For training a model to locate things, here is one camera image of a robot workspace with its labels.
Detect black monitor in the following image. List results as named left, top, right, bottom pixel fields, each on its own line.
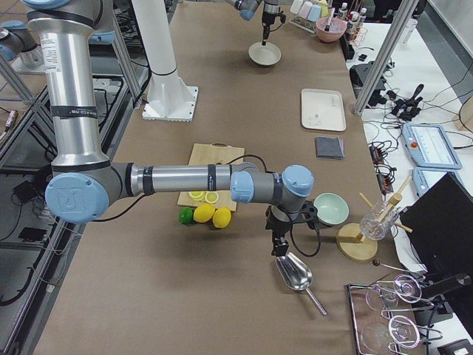
left=398, top=172, right=473, bottom=297

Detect grey folded cloth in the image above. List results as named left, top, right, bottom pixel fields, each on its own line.
left=314, top=136, right=344, bottom=160

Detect pink cup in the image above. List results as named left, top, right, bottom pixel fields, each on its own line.
left=298, top=1, right=313, bottom=19

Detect metal scoop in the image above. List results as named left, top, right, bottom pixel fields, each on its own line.
left=276, top=251, right=328, bottom=316

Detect aluminium frame post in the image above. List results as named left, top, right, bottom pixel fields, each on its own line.
left=353, top=0, right=418, bottom=116

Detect lemon slice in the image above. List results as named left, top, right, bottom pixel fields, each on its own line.
left=188, top=191, right=205, bottom=201
left=204, top=191, right=220, bottom=204

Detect blue teach pendant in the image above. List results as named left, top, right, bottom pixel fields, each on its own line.
left=401, top=123, right=463, bottom=170
left=412, top=167, right=448, bottom=197

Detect metal muddler tool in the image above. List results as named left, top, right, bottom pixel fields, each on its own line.
left=324, top=7, right=335, bottom=32

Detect beige rectangular tray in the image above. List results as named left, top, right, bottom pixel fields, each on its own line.
left=301, top=89, right=347, bottom=132

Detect yellow cup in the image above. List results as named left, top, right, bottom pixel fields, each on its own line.
left=319, top=0, right=329, bottom=18

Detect white cup rack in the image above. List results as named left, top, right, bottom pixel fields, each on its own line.
left=289, top=16, right=316, bottom=33

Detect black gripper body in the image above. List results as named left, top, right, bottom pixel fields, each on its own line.
left=265, top=200, right=318, bottom=243
left=262, top=11, right=286, bottom=29

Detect wooden cutting board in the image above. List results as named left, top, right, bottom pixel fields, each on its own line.
left=177, top=143, right=245, bottom=212

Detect wire glass rack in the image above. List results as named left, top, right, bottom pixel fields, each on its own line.
left=347, top=274, right=443, bottom=354

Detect blue cup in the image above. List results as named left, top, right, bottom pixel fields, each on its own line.
left=307, top=4, right=321, bottom=22

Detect green lime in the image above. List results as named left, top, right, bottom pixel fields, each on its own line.
left=178, top=207, right=194, bottom=225

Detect bottles in copper wire basket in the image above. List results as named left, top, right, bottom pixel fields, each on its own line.
left=337, top=1, right=367, bottom=47

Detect white cup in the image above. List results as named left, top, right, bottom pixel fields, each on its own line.
left=290, top=0, right=304, bottom=15

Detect pink bowl with ice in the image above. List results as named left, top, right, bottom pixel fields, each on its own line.
left=316, top=17, right=347, bottom=43

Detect crystal glass on stand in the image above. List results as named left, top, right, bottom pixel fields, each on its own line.
left=360, top=200, right=399, bottom=240

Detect mint green bowl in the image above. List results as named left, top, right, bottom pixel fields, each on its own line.
left=313, top=192, right=349, bottom=226

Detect white pillar with base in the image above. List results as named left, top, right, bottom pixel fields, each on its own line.
left=132, top=0, right=198, bottom=122

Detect black stand device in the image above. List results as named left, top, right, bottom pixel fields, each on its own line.
left=349, top=61, right=386, bottom=98

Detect yellow lemon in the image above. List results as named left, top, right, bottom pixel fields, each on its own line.
left=193, top=203, right=216, bottom=223
left=212, top=207, right=232, bottom=229

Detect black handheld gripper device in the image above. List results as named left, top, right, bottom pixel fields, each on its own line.
left=387, top=84, right=424, bottom=122

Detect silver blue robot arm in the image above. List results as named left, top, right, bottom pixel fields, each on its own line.
left=25, top=1, right=318, bottom=257
left=227, top=0, right=286, bottom=46

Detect round beige plate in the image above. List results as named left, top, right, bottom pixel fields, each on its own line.
left=248, top=42, right=282, bottom=66

